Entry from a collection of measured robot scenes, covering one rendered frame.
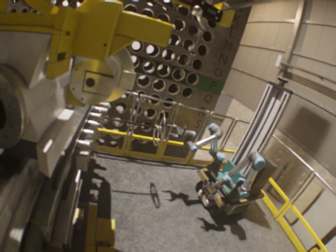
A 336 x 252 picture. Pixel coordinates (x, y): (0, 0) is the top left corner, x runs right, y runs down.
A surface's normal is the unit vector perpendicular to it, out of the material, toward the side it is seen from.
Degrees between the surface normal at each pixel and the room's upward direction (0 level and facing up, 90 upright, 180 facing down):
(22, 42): 90
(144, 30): 90
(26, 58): 90
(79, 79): 90
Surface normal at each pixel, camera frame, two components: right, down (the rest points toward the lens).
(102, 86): 0.20, 0.46
